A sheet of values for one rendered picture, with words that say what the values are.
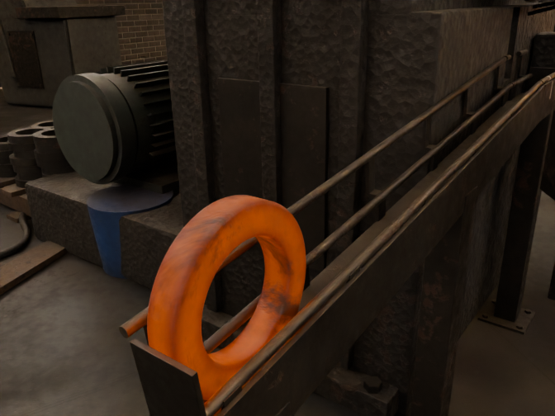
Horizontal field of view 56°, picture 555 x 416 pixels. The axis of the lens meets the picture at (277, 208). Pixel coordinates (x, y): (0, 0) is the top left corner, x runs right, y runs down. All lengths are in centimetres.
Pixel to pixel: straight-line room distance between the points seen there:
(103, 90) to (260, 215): 139
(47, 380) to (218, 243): 114
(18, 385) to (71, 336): 21
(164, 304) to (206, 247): 5
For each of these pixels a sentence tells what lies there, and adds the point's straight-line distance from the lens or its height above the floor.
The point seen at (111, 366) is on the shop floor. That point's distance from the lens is 152.
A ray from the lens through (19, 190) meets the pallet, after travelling 256.
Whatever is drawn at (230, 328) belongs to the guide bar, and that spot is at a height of 59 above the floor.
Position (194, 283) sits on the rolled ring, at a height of 69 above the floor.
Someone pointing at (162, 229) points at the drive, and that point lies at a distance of 165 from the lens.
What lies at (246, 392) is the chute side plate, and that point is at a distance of 47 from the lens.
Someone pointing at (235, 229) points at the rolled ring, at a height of 72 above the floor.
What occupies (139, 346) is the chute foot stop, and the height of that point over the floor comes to 63.
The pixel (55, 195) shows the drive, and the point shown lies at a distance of 211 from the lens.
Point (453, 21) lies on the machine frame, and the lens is 104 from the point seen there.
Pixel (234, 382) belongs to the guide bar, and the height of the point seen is 59.
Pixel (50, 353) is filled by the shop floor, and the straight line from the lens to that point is 162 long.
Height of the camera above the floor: 89
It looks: 22 degrees down
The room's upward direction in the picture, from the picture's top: 1 degrees counter-clockwise
